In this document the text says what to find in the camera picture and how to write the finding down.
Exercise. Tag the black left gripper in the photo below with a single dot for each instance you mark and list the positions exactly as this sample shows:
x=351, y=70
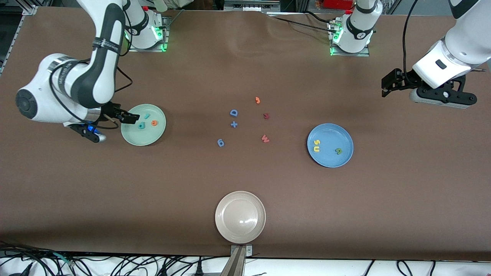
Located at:
x=403, y=79

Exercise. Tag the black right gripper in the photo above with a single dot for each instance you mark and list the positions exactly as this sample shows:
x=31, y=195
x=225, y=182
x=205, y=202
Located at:
x=110, y=111

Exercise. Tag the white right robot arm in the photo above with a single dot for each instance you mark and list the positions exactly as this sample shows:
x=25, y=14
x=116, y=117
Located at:
x=99, y=57

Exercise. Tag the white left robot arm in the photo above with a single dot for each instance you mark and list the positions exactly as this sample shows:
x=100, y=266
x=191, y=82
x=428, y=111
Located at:
x=468, y=38

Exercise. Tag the light green plate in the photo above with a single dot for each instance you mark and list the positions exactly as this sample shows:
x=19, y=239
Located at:
x=144, y=136

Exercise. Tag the blue plate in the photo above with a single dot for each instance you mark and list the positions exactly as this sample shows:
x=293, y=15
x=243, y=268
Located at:
x=330, y=134

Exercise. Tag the blue foam number six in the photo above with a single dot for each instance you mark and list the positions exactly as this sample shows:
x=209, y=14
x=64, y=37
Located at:
x=219, y=144

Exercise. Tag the red box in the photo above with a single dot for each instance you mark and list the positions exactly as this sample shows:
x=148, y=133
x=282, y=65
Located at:
x=337, y=4

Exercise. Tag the blue foam letter D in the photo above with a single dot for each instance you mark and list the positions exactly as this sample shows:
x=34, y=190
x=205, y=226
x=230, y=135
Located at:
x=231, y=112

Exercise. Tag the pink foam letter w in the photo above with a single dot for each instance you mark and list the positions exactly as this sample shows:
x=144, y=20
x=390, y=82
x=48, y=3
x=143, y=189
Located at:
x=265, y=139

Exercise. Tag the beige plate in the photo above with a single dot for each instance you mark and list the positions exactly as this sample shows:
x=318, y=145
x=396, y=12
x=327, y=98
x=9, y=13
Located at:
x=240, y=217

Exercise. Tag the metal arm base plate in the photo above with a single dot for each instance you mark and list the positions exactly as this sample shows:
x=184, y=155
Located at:
x=356, y=55
x=166, y=36

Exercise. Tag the aluminium table edge rail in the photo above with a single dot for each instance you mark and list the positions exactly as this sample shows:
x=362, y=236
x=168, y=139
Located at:
x=11, y=42

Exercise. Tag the aluminium frame profile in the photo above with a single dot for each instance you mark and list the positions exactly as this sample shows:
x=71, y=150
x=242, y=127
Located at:
x=30, y=8

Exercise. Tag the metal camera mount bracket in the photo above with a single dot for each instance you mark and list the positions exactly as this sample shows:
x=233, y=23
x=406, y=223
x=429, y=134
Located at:
x=241, y=251

